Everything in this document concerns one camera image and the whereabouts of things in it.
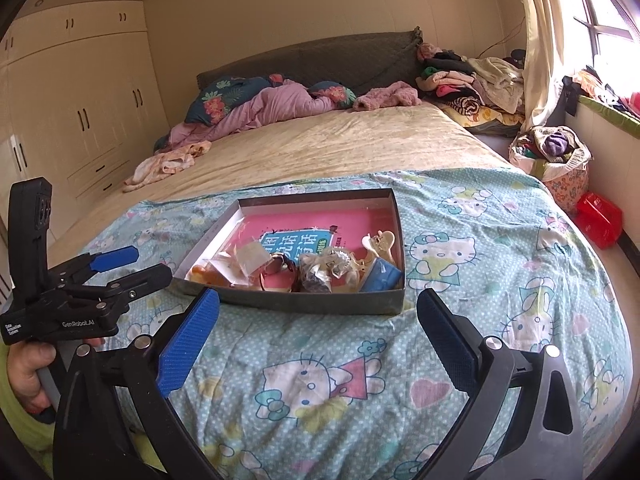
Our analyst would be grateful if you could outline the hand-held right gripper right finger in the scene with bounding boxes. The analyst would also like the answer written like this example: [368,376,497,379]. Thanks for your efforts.
[416,288,586,480]

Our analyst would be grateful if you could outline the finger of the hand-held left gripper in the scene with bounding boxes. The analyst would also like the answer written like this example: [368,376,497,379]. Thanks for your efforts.
[102,262,173,311]
[67,246,140,281]

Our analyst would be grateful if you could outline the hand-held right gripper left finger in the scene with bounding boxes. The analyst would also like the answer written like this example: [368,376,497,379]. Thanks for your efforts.
[52,287,221,480]

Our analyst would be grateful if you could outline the small blue box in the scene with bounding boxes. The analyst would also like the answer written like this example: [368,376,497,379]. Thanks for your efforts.
[360,259,404,292]

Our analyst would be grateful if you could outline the clear bag with white card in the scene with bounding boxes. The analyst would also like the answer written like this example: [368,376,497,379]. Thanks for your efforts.
[212,242,273,286]

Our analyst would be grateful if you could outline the grey cardboard box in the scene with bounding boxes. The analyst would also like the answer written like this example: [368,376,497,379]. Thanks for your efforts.
[172,188,407,317]

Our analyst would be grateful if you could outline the white hair claw clip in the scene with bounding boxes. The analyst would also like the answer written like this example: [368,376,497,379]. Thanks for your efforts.
[332,230,397,291]

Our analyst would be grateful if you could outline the clear bag with gold jewelry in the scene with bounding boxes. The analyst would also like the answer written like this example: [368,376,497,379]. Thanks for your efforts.
[320,247,357,279]

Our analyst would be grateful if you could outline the clear plastic packet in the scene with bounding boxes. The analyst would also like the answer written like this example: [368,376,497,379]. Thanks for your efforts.
[299,256,333,294]

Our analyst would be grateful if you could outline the person's left forearm green sleeve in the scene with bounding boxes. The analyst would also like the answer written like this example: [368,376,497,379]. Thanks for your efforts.
[0,390,56,478]

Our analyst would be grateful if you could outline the person's left hand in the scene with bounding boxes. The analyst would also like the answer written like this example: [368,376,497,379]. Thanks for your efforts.
[6,340,106,415]

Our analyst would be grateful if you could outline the cartoon cat print blanket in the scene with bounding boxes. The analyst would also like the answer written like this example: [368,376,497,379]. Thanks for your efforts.
[82,167,633,480]

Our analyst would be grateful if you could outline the light pink pajamas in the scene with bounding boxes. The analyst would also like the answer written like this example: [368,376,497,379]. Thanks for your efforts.
[122,140,213,193]

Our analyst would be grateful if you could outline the pink book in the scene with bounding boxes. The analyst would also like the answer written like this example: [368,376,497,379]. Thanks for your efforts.
[227,207,396,261]

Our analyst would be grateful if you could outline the cream wardrobe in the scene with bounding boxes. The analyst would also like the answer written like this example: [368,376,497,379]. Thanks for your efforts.
[0,0,171,311]

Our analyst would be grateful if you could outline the dark floral pillow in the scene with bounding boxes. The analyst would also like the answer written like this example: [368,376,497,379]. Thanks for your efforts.
[185,74,358,126]

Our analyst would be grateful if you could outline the red plastic box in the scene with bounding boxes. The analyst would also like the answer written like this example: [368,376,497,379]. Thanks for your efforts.
[575,191,624,250]

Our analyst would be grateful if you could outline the pink quilt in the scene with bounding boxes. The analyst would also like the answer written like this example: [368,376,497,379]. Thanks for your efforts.
[155,80,336,153]

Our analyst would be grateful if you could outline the floral laundry bag with clothes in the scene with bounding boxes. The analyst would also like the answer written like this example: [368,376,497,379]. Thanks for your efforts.
[509,126,593,213]

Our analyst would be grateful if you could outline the beige bedsheet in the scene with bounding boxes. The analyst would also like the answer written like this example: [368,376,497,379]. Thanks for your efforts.
[47,102,526,256]

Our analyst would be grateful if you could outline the pink fuzzy garment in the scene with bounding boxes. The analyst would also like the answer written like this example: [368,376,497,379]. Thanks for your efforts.
[352,81,423,112]

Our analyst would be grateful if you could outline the pile of clothes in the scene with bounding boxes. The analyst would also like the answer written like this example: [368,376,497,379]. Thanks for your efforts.
[415,42,528,136]

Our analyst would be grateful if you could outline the black cloth item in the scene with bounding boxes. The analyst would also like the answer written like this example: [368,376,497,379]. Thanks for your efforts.
[562,75,583,116]

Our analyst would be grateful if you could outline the grey padded headboard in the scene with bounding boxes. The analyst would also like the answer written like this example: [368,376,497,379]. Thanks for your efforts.
[196,27,423,111]

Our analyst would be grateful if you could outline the cream curtain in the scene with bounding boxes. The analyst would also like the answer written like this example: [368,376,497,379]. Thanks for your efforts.
[510,0,581,131]

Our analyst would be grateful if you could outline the window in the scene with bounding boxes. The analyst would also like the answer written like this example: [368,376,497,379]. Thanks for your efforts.
[570,0,640,61]

